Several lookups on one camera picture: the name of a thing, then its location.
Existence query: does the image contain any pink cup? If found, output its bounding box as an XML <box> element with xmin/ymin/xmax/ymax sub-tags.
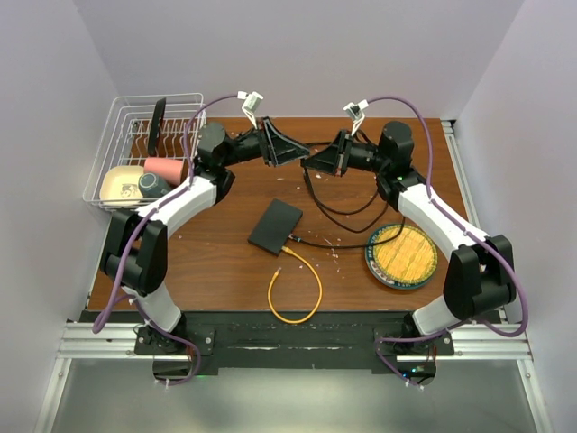
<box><xmin>143</xmin><ymin>157</ymin><xmax>184</xmax><ymax>185</ymax></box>

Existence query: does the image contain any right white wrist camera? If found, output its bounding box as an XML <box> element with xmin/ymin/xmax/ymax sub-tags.
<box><xmin>343</xmin><ymin>99</ymin><xmax>369</xmax><ymax>135</ymax></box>

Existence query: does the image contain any yellow ethernet patch cable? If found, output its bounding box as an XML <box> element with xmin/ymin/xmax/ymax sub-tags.
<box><xmin>267</xmin><ymin>245</ymin><xmax>324</xmax><ymax>324</ymax></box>

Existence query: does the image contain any dark teal cup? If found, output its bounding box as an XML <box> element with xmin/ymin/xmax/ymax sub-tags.
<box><xmin>138</xmin><ymin>172</ymin><xmax>172</xmax><ymax>198</ymax></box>

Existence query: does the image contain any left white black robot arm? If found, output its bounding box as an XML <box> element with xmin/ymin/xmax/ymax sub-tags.
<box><xmin>93</xmin><ymin>117</ymin><xmax>310</xmax><ymax>354</ymax></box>

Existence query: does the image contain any black network switch box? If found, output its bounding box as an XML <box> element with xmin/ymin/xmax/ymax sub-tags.
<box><xmin>248</xmin><ymin>198</ymin><xmax>303</xmax><ymax>256</ymax></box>

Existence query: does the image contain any white wire dish rack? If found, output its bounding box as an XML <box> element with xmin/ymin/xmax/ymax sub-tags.
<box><xmin>83</xmin><ymin>93</ymin><xmax>205</xmax><ymax>211</ymax></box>

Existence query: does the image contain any black tablet in rack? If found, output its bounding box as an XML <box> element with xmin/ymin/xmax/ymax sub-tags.
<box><xmin>147</xmin><ymin>97</ymin><xmax>167</xmax><ymax>157</ymax></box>

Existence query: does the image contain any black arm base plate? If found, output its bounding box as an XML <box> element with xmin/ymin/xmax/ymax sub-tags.
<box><xmin>134</xmin><ymin>311</ymin><xmax>454</xmax><ymax>380</ymax></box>

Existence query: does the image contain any round gold wafer plate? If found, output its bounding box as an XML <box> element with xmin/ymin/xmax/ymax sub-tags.
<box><xmin>365</xmin><ymin>224</ymin><xmax>438</xmax><ymax>290</ymax></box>

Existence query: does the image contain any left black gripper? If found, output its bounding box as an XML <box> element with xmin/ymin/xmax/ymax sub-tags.
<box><xmin>221</xmin><ymin>117</ymin><xmax>310</xmax><ymax>168</ymax></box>

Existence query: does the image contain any cream square plate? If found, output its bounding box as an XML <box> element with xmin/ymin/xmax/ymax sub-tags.
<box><xmin>99</xmin><ymin>165</ymin><xmax>144</xmax><ymax>207</ymax></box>

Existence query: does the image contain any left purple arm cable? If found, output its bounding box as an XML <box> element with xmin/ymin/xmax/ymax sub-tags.
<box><xmin>91</xmin><ymin>92</ymin><xmax>243</xmax><ymax>385</ymax></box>

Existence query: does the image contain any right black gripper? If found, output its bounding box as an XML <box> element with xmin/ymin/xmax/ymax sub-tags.
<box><xmin>303</xmin><ymin>129</ymin><xmax>389</xmax><ymax>177</ymax></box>

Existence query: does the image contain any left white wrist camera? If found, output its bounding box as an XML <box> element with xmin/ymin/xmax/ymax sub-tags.
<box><xmin>236</xmin><ymin>90</ymin><xmax>263</xmax><ymax>128</ymax></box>

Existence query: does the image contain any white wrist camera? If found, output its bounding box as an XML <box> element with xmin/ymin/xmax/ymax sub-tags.
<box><xmin>343</xmin><ymin>99</ymin><xmax>369</xmax><ymax>135</ymax></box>
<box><xmin>236</xmin><ymin>90</ymin><xmax>263</xmax><ymax>128</ymax></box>

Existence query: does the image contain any black cable with gold plug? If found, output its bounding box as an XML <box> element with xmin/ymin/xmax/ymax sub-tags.
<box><xmin>297</xmin><ymin>141</ymin><xmax>391</xmax><ymax>234</ymax></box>

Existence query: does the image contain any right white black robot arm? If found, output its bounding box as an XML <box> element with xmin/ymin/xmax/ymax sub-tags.
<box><xmin>301</xmin><ymin>121</ymin><xmax>517</xmax><ymax>355</ymax></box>

